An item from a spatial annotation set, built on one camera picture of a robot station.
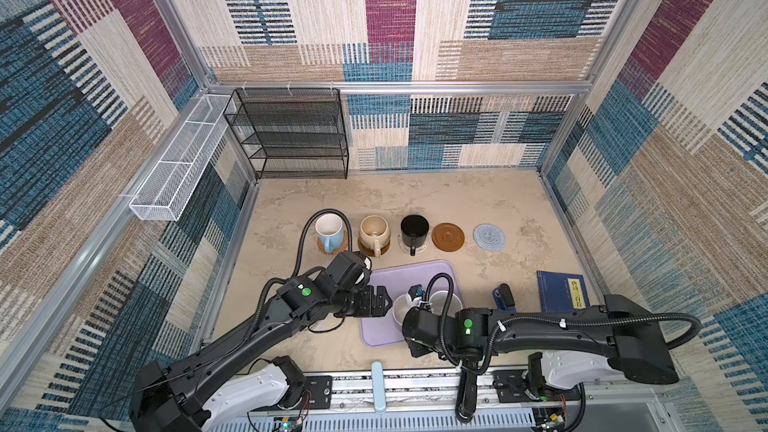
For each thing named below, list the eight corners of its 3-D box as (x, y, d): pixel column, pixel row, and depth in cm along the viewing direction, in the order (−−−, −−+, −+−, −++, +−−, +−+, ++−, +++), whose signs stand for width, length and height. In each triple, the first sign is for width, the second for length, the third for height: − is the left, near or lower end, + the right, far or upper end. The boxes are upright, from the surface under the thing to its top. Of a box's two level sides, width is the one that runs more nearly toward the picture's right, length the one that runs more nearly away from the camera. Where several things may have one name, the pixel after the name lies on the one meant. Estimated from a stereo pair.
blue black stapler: (499, 315, 87) (504, 308, 83) (491, 291, 92) (496, 284, 88) (511, 313, 87) (517, 306, 83) (502, 290, 92) (507, 282, 88)
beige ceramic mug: (354, 254, 99) (351, 239, 92) (367, 228, 106) (365, 211, 99) (380, 263, 97) (379, 247, 90) (391, 235, 104) (391, 219, 97)
